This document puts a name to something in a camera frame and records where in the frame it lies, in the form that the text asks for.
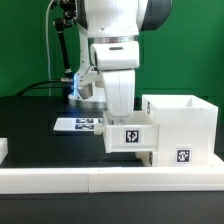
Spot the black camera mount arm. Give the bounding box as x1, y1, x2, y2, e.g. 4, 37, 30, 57
54, 0, 78, 79

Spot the white cable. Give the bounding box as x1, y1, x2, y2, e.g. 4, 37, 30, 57
45, 0, 56, 98

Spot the white drawer cabinet box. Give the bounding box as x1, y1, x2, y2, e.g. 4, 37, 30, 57
142, 95, 218, 167

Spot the white front fence rail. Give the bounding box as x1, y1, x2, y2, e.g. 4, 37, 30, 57
0, 166, 224, 194

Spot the white drawer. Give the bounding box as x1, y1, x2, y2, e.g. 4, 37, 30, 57
94, 111, 159, 153
135, 152, 153, 167

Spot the white left fence rail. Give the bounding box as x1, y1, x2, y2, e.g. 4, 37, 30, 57
0, 138, 8, 164

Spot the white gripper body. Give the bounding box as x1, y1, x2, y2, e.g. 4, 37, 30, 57
102, 70, 135, 118

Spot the marker tag sheet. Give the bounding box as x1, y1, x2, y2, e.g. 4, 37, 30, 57
53, 118, 103, 132

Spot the black cable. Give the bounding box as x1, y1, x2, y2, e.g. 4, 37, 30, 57
14, 79, 74, 98

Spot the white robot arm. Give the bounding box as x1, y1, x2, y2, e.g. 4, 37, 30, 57
74, 0, 172, 119

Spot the white front drawer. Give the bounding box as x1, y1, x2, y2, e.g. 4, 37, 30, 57
135, 152, 153, 167

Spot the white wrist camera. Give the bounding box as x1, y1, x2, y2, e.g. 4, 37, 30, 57
77, 66, 103, 99

